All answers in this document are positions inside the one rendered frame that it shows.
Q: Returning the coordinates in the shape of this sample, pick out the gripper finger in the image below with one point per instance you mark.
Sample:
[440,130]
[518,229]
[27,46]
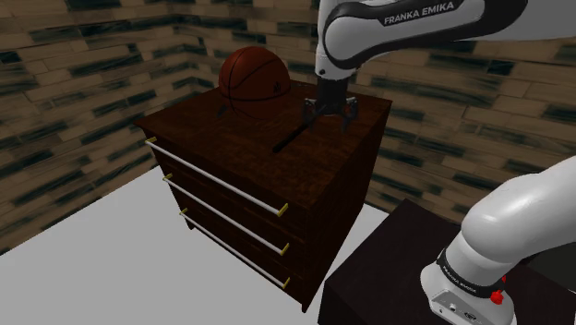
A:
[308,112]
[349,113]

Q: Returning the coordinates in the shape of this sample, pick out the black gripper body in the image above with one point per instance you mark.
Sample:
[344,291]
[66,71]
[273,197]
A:
[332,95]

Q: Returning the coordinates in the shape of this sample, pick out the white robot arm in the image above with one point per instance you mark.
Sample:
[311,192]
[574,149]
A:
[508,225]

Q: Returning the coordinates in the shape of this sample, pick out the black pen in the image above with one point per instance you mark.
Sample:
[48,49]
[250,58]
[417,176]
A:
[288,139]

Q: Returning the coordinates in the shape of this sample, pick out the brown basketball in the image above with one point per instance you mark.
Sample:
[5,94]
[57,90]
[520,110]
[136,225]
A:
[254,83]

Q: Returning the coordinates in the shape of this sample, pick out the dark wooden chest of drawers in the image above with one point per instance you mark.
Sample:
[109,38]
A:
[252,162]

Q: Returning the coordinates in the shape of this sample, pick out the dark robot stand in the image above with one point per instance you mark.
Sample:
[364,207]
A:
[382,274]

